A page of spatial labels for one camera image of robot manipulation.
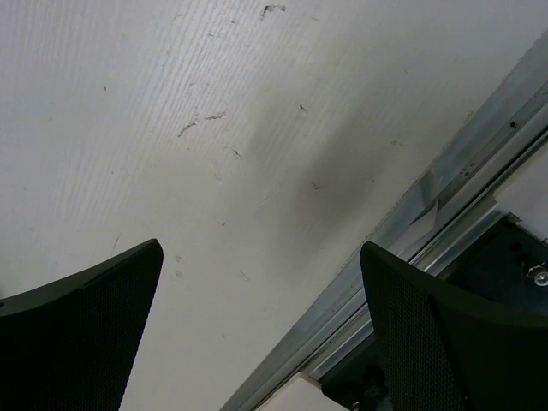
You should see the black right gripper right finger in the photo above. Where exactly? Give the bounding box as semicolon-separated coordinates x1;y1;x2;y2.
360;241;547;410

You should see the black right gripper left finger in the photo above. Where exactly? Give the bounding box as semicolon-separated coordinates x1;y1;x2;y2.
1;239;164;410

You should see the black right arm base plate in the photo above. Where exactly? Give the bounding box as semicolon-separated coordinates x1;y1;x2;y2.
320;213;548;411

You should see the aluminium table rail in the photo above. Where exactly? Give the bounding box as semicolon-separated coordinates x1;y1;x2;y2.
225;37;547;410

